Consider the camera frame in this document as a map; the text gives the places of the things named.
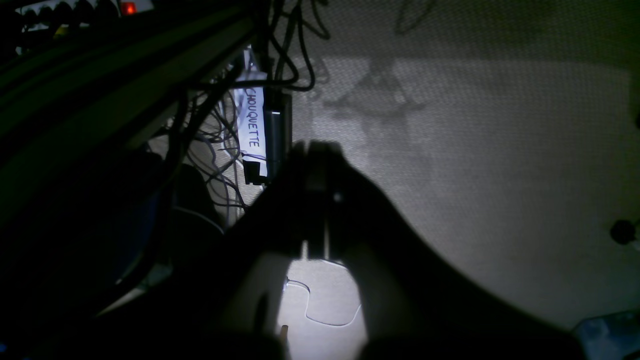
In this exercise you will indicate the white labelled power adapter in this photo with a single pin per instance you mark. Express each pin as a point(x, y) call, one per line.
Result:
point(249, 104)

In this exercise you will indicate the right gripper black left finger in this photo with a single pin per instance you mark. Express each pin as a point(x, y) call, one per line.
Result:
point(241, 282)

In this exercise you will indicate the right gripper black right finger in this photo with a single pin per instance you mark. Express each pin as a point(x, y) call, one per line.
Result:
point(415, 305)

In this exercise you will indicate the white power strip red switch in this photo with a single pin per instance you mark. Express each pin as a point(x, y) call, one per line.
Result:
point(38, 15)

